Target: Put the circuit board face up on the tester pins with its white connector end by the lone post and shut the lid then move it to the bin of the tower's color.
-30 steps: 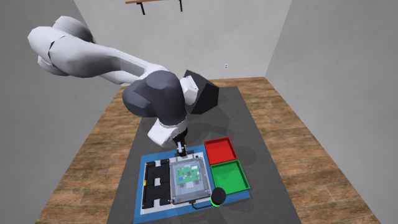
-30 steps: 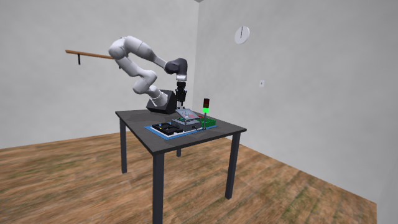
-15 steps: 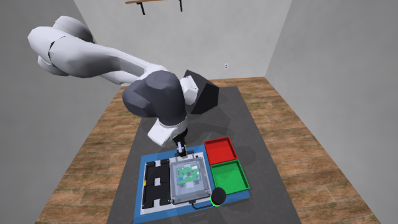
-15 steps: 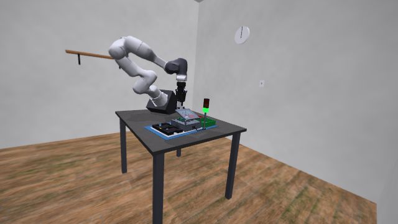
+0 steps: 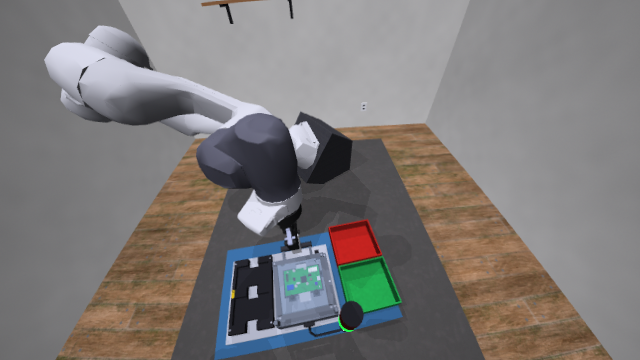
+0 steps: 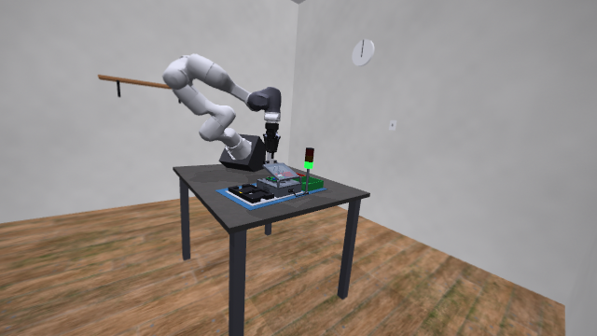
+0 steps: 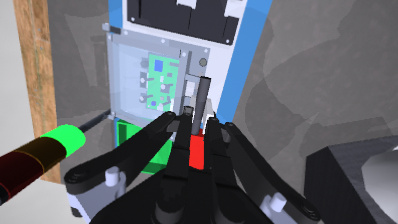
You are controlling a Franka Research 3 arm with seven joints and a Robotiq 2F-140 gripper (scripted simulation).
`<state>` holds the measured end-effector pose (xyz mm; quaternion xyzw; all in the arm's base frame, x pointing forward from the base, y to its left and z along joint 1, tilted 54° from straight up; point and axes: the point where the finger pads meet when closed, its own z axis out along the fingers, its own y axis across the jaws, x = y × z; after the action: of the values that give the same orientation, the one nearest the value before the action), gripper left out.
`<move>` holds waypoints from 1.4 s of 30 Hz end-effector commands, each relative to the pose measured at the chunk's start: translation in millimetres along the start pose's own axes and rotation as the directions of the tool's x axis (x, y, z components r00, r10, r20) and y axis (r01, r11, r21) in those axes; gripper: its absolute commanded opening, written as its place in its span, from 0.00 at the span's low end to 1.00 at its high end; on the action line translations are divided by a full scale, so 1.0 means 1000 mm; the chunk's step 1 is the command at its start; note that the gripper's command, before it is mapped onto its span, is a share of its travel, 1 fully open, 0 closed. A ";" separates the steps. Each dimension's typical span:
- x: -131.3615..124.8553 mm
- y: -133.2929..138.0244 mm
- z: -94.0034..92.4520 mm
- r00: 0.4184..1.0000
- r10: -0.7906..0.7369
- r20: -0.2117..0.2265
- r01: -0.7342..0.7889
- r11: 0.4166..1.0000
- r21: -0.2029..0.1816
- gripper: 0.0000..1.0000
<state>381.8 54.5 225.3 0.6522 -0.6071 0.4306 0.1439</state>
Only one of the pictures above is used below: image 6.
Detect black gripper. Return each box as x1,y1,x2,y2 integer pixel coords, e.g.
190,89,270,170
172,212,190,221
263,122,281,164

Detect green bin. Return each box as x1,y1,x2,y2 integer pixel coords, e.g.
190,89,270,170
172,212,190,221
292,176,324,191

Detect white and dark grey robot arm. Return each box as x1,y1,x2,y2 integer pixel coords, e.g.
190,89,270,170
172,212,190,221
162,54,282,161

